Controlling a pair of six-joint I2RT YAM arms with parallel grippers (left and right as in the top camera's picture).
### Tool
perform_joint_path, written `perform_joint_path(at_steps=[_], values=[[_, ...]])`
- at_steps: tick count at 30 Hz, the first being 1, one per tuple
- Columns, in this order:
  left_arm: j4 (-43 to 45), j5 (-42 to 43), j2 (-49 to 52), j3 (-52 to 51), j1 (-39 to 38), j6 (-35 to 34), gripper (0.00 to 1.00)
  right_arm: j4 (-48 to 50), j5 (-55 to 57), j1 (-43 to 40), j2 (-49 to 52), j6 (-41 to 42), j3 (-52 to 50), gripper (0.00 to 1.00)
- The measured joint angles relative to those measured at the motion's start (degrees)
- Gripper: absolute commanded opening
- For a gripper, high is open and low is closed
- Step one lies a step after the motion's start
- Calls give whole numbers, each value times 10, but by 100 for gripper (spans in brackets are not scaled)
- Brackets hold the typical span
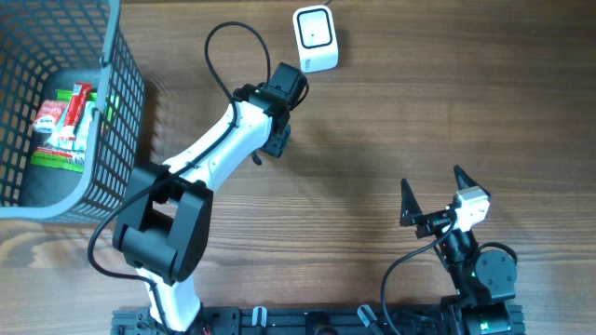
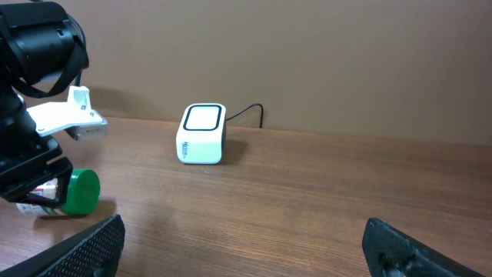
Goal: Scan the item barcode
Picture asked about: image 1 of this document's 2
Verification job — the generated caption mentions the small red white carton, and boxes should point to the small red white carton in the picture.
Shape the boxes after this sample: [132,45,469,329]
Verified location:
[33,100,68,134]

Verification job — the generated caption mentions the teal white tissue pack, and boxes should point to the teal white tissue pack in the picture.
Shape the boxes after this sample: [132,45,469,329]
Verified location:
[47,101,95,152]

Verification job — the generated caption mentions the grey plastic mesh basket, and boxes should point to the grey plastic mesh basket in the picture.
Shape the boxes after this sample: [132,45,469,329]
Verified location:
[1,0,145,223]

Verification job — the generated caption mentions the white barcode scanner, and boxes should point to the white barcode scanner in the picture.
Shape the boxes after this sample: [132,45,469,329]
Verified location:
[292,5,339,74]

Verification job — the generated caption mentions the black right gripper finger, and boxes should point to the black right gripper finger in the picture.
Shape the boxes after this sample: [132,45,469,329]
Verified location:
[400,179,424,227]
[454,165,491,197]

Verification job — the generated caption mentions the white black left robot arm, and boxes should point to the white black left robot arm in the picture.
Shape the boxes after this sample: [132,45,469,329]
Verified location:
[113,78,309,334]

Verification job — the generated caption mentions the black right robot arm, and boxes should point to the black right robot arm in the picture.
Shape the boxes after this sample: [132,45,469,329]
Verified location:
[400,166,525,334]

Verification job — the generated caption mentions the green gummy candy bag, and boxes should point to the green gummy candy bag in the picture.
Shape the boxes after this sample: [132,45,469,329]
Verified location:
[31,89,98,172]

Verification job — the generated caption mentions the red stick sachet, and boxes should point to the red stick sachet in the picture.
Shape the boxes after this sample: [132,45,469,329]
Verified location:
[58,82,92,141]

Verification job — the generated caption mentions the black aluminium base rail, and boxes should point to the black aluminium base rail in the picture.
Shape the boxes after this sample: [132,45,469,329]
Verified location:
[110,304,527,335]

